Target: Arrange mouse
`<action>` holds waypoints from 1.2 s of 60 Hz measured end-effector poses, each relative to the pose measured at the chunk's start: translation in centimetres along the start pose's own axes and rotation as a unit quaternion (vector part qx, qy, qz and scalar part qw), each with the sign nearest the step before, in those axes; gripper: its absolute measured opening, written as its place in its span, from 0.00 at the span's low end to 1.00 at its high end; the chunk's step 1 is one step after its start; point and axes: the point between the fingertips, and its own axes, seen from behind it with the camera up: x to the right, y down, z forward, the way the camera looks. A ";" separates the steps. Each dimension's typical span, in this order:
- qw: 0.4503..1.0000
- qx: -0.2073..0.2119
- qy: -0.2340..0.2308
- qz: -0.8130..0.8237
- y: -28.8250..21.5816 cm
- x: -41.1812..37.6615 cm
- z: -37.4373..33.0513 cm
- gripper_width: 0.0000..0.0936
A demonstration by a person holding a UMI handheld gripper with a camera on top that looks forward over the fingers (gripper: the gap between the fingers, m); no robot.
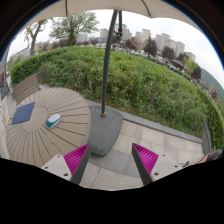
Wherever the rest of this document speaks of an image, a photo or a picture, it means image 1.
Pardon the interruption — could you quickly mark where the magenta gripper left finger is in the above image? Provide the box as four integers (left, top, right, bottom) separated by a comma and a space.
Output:
42, 144, 91, 185

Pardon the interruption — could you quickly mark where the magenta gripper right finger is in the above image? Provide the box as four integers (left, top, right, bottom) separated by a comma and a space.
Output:
132, 143, 182, 185

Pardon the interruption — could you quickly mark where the white teal computer mouse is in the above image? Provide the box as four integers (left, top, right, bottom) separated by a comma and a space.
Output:
46, 114, 61, 127

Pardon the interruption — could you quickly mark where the blue mouse pad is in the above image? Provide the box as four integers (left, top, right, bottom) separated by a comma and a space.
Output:
12, 102, 35, 124

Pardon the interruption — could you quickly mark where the round beige slatted table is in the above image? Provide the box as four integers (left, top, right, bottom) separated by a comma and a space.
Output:
6, 88, 91, 167

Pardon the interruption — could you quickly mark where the grey umbrella base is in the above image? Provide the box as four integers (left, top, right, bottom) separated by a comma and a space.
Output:
88, 105, 123, 157

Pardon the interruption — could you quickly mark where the green hedge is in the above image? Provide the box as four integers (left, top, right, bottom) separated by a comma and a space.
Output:
9, 47, 224, 148

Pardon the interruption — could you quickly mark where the beige slatted chair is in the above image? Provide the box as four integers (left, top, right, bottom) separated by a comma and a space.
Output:
13, 74, 41, 104

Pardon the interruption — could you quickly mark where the dark umbrella pole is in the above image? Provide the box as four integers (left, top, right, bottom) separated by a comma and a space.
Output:
101, 10, 122, 118

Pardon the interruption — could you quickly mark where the beige umbrella canopy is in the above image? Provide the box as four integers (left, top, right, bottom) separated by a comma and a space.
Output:
23, 0, 200, 30

